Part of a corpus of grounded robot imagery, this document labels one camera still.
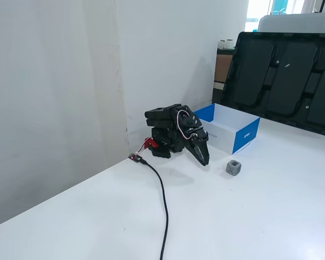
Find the gray cube block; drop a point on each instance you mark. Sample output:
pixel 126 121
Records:
pixel 233 168

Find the small controller circuit board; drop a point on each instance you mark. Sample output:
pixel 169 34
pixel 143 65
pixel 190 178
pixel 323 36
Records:
pixel 134 157

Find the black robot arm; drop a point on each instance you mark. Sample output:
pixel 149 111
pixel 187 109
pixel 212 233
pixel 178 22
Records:
pixel 162 119

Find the white translucent storage container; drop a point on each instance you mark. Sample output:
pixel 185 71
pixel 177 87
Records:
pixel 295 23

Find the red black table clamp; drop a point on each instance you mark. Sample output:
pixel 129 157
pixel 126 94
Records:
pixel 151 143

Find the white paper roll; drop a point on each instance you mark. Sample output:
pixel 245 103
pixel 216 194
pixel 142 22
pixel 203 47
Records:
pixel 229 44
pixel 222 44

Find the brown cardboard box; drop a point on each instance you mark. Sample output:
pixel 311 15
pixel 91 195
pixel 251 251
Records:
pixel 223 67

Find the black plastic moulded tray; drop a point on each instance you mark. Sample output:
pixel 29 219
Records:
pixel 289 78

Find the blue white cardboard box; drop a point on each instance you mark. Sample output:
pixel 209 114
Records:
pixel 224 122

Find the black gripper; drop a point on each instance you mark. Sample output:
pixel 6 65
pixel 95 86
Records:
pixel 197 144

